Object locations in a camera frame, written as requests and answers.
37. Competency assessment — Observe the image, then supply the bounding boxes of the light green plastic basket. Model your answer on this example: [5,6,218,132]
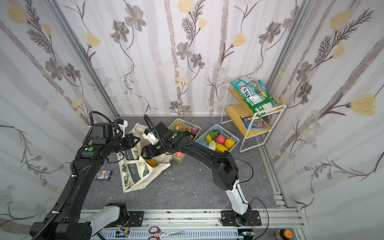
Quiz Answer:
[169,118,201,164]

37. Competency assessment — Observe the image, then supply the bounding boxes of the cream canvas grocery bag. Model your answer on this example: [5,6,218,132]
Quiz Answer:
[117,123,172,193]

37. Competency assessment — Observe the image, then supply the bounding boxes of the light blue plastic basket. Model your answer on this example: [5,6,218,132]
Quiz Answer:
[195,124,240,152]

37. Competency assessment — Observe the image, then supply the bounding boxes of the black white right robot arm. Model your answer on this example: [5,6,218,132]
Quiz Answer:
[142,115,252,226]

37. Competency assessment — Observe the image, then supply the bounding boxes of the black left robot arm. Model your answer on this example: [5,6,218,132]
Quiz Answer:
[30,134,140,240]

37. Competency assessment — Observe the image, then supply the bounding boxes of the brown candy bag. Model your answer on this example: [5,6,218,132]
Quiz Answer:
[241,116,260,123]

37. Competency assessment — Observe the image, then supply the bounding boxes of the green snack bag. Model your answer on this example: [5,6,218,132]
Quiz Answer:
[231,76,278,117]

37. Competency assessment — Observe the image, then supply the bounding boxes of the purple toy cabbage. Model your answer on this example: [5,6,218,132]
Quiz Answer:
[191,128,200,136]

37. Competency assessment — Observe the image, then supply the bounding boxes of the orange toy mango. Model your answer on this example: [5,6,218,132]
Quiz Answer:
[146,160,157,168]

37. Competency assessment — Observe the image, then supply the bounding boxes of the yellow toy lemon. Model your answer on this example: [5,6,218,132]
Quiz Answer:
[206,134,214,144]

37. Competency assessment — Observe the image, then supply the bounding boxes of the blue playing cards box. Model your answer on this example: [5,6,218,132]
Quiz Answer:
[94,170,114,181]

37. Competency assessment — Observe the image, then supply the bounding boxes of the pink red toy strawberry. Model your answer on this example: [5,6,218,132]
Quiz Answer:
[215,135,226,145]

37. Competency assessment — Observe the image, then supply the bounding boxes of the orange yellow toy pumpkin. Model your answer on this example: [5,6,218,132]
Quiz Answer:
[224,139,236,150]

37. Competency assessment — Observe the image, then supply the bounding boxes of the white metal wooden shelf rack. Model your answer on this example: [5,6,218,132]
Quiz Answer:
[220,84,287,153]

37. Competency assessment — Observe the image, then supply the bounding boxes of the black corrugated cable conduit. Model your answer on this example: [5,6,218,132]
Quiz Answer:
[31,172,79,240]

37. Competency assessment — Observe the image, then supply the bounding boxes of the red handled scissors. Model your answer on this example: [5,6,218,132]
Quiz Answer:
[148,227,185,240]

